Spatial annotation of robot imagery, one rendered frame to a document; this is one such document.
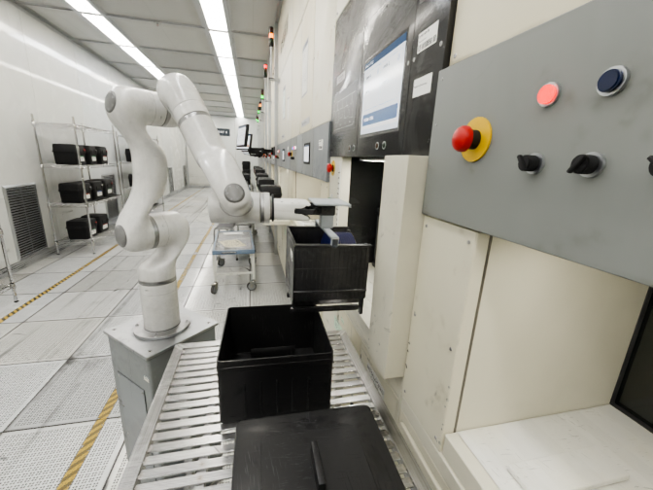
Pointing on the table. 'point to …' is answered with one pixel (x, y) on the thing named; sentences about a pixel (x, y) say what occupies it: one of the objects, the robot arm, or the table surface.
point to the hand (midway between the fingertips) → (326, 208)
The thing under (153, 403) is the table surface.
